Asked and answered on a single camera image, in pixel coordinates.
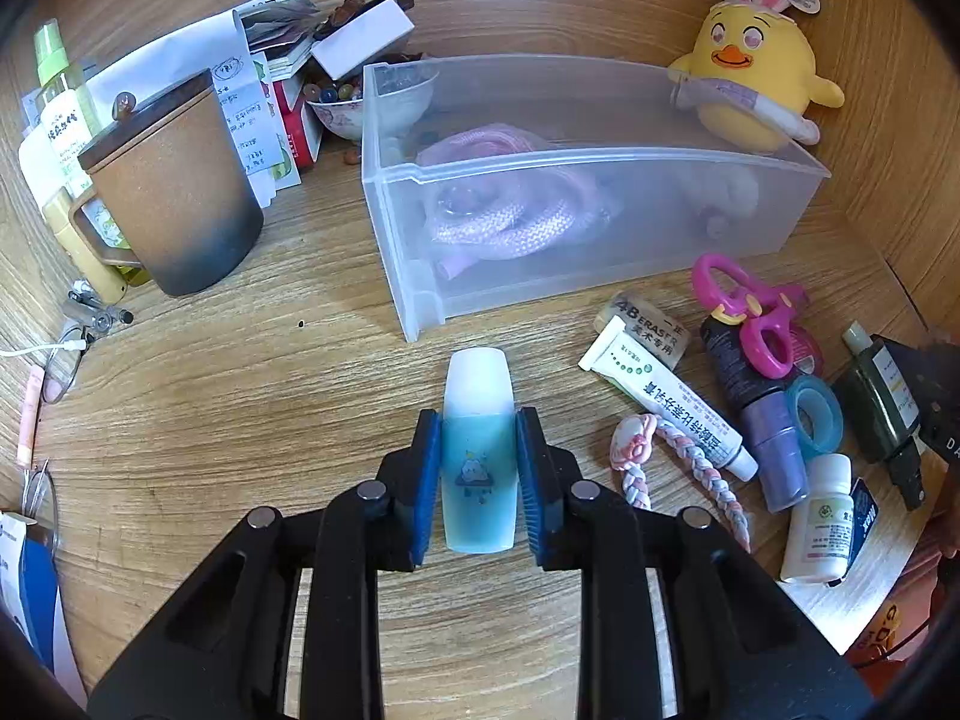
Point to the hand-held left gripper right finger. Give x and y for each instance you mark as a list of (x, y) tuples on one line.
[(529, 487)]

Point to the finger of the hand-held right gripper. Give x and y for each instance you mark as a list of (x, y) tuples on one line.
[(910, 476)]

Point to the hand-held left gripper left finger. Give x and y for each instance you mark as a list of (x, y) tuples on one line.
[(426, 487)]

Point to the blue bottle with white cap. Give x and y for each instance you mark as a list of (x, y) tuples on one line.
[(478, 420)]

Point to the teal tape roll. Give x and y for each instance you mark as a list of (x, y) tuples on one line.
[(825, 420)]

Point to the black and purple tube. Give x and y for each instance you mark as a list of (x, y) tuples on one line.
[(765, 427)]

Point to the clear plastic storage box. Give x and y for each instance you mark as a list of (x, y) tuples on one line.
[(570, 240)]

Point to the dark green bottle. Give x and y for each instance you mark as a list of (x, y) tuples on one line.
[(874, 397)]

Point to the small dark blue box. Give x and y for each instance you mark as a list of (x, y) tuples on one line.
[(864, 517)]

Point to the white pill bottle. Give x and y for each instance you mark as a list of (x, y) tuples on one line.
[(817, 525)]

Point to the white ointment tube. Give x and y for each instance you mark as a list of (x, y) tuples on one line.
[(660, 390)]

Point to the pink plastic scissors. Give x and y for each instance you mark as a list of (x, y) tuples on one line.
[(765, 315)]

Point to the wrapped eraser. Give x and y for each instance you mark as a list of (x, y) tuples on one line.
[(645, 319)]

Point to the white fluffy toy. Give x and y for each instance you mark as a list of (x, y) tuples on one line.
[(724, 191)]

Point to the metal clip bundle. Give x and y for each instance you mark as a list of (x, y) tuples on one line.
[(94, 311)]

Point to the eyeglasses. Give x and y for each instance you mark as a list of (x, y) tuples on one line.
[(64, 375)]

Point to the brown ceramic mug with lid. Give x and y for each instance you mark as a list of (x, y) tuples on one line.
[(187, 187)]

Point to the bowl of beads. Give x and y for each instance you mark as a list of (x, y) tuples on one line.
[(352, 109)]

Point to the yellow chick plush toy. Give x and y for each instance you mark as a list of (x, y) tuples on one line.
[(750, 52)]

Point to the light pink lip balm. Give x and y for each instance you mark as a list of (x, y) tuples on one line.
[(30, 412)]

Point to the blue and white box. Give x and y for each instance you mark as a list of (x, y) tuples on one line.
[(34, 600)]

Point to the stack of books and papers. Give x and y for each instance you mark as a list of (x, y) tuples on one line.
[(247, 90)]

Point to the white cardboard box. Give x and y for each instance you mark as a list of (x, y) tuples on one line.
[(364, 34)]

